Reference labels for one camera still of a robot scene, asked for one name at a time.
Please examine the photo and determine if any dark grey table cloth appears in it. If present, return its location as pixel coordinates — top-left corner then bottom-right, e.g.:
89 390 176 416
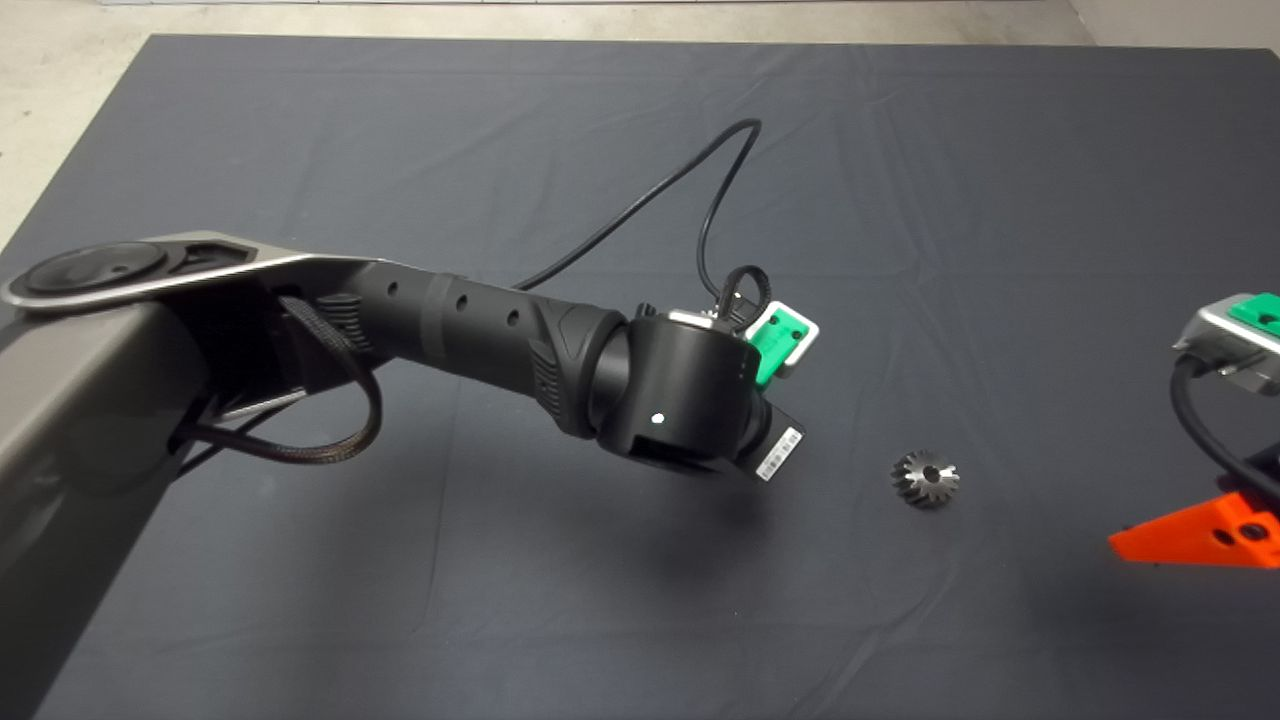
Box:
0 33 1280 720

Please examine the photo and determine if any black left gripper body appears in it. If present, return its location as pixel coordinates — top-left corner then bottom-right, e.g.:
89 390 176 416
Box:
700 398 808 484

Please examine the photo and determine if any gripper green camera mount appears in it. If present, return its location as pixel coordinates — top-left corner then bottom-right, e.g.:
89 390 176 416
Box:
745 305 813 389
1228 292 1280 339

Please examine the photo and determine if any left gripper silver camera box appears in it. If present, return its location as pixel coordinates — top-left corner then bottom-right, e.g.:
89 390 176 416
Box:
745 300 821 381

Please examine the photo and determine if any right gripper green camera mount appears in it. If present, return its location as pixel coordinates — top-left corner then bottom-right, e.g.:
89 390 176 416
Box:
1228 292 1280 339

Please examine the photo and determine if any left gripper green camera mount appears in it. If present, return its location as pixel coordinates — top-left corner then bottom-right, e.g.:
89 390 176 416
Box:
745 305 813 389

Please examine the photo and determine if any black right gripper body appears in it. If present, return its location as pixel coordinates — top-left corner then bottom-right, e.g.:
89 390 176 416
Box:
1240 445 1280 501

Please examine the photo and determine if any right gripper silver camera box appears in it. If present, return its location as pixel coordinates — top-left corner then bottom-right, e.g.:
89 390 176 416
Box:
1172 296 1280 398

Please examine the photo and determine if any large steel gear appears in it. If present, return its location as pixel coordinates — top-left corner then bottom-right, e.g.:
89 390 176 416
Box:
890 450 962 511

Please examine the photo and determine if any left arm braided black cable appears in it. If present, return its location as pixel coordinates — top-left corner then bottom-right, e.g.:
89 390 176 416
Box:
185 295 384 464

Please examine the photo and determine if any right camera thick black cable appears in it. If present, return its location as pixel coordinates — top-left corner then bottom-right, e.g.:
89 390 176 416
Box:
1170 355 1280 506

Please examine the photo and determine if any gripper silver camera box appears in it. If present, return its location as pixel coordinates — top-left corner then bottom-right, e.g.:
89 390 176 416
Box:
745 300 821 381
1172 296 1280 398

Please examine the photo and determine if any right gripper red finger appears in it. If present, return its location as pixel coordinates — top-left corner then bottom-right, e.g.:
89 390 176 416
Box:
1108 495 1280 569

